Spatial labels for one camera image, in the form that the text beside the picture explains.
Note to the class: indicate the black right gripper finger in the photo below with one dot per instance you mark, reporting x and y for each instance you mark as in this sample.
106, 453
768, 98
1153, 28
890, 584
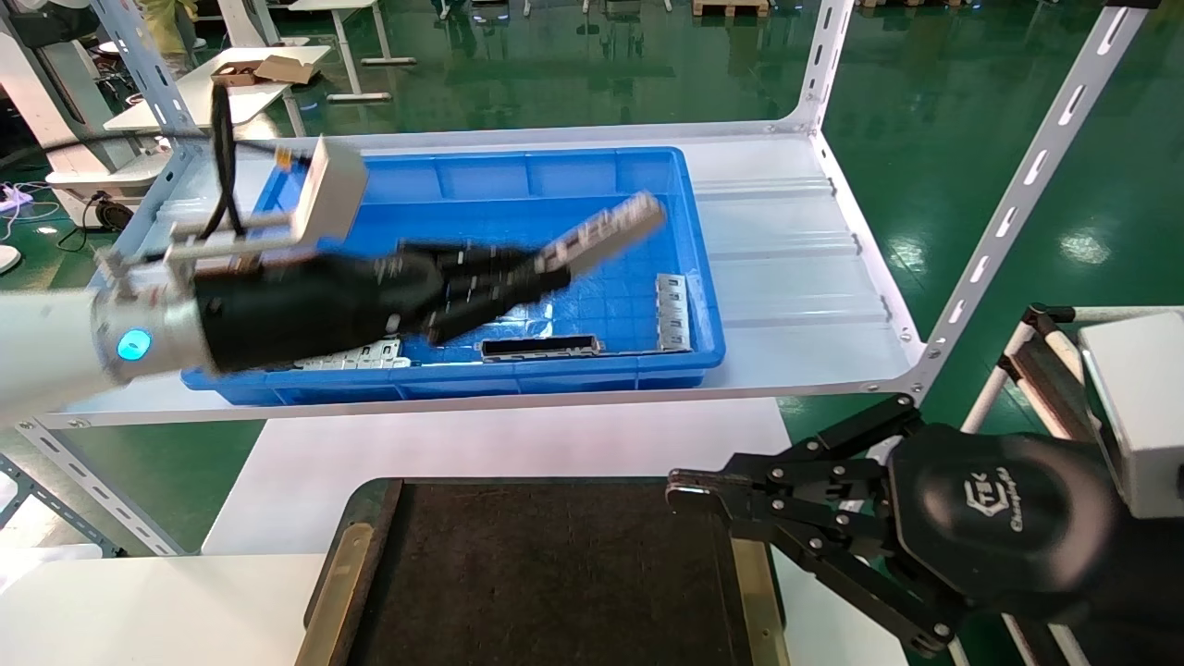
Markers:
860, 555
795, 472

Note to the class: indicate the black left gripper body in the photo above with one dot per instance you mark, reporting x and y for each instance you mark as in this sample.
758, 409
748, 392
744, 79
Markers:
305, 305

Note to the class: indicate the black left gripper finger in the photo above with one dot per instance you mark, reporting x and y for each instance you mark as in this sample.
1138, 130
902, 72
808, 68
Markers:
499, 296
499, 264

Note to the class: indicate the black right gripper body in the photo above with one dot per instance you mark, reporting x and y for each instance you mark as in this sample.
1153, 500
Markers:
1008, 518

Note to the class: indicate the silver notched metal part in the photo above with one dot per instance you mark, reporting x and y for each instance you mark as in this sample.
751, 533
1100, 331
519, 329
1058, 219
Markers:
672, 314
610, 227
370, 356

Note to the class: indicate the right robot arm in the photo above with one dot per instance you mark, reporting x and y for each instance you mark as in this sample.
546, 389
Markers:
1147, 601

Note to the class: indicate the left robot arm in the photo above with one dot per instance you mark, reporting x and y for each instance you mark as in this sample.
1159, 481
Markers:
46, 342

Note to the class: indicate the dark metal bar part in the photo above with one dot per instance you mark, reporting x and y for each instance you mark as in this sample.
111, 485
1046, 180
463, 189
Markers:
541, 349

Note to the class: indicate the blue plastic bin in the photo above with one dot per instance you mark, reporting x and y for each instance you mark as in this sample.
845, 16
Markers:
462, 176

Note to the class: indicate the white workshop table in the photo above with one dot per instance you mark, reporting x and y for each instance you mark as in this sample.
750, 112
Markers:
347, 46
240, 102

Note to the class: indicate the white metal shelf rack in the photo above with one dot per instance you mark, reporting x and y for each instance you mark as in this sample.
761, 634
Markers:
786, 250

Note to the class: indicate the open cardboard box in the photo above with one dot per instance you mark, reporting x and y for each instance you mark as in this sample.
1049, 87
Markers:
236, 72

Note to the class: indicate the dark mat tray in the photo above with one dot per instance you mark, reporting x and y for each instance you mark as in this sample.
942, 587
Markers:
555, 573

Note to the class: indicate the white power strip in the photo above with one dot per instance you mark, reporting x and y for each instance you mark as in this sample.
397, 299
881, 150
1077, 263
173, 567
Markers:
14, 196

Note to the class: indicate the person in yellow coat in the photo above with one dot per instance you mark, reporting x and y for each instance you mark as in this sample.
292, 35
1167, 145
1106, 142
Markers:
168, 18

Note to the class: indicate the wooden pallet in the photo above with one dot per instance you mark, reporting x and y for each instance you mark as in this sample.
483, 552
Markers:
731, 7

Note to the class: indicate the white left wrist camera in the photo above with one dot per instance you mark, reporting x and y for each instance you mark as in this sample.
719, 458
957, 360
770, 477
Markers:
328, 190

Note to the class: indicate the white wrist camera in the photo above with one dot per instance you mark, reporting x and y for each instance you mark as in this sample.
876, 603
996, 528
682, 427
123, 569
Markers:
1142, 407
328, 190

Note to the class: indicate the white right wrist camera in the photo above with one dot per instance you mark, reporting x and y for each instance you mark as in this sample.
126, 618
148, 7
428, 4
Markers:
1142, 407

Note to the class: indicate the white machine pedestal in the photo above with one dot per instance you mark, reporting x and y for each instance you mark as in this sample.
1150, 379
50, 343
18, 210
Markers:
55, 92

